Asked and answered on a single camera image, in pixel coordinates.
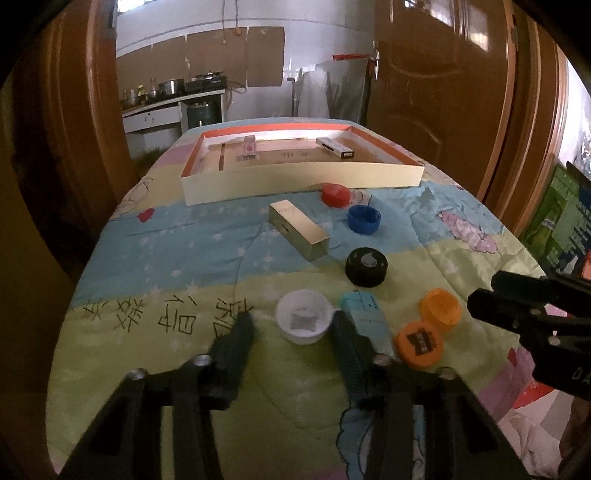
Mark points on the cartoon printed blanket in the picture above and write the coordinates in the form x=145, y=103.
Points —
x=184, y=254

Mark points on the brown wooden door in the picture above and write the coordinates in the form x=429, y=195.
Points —
x=438, y=92

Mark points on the blue bottle cap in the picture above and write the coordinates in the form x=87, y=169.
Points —
x=364, y=219

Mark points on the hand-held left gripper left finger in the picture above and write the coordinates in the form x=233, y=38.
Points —
x=234, y=344

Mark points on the white bottle cap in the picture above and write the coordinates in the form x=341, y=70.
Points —
x=304, y=317

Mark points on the white kitchen counter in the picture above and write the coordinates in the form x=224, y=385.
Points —
x=152, y=117

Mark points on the black bottle cap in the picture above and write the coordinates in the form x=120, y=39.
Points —
x=367, y=267

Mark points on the small white pink box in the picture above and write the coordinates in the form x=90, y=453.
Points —
x=249, y=146

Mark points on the teal rectangular box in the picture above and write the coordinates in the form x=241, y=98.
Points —
x=369, y=318

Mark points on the brown wooden door frame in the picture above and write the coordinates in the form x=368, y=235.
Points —
x=83, y=115

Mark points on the shallow cardboard tray box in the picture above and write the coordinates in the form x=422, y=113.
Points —
x=277, y=184

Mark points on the brown door jamb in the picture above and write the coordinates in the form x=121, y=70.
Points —
x=531, y=115

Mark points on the gold rectangular box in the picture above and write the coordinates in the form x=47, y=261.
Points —
x=298, y=228

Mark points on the hanging translucent plastic cover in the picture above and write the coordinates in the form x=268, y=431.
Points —
x=323, y=92

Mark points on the red bottle cap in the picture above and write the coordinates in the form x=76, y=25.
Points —
x=334, y=194

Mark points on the dark appliance under counter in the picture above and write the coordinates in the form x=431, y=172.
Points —
x=203, y=115

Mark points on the green printed carton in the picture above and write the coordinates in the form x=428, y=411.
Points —
x=563, y=221

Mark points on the plain orange bottle cap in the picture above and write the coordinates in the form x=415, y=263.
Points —
x=441, y=309

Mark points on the orange cap with black label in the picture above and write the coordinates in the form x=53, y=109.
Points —
x=418, y=344

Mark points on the red paper strip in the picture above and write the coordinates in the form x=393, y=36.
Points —
x=351, y=57

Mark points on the black gas stove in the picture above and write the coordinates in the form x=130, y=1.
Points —
x=205, y=83

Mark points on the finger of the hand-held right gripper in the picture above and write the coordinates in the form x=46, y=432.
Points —
x=531, y=281
x=503, y=307

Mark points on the steel cooking pot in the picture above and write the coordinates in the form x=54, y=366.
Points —
x=171, y=86

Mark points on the long black white box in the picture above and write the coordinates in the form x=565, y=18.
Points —
x=334, y=147

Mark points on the cardboard wall sheets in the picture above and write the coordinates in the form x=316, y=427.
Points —
x=207, y=50

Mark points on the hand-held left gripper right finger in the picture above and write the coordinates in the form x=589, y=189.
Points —
x=345, y=353

